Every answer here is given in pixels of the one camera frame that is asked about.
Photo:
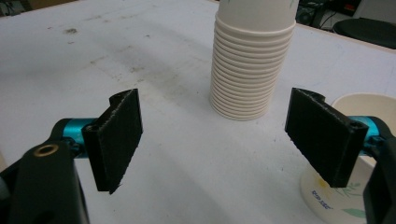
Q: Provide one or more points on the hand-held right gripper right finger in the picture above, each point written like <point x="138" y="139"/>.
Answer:
<point x="323" y="137"/>

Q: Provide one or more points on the stack of white paper cups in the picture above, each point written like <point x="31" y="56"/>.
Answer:
<point x="249" y="71"/>

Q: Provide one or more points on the white table mat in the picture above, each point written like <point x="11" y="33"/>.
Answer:
<point x="174" y="161"/>

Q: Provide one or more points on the leaf-print paper cup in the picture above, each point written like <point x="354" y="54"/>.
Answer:
<point x="333" y="202"/>

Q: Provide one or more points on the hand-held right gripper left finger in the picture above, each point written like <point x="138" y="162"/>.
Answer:
<point x="115" y="140"/>

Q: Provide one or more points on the black round stool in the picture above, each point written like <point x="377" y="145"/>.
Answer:
<point x="370" y="31"/>

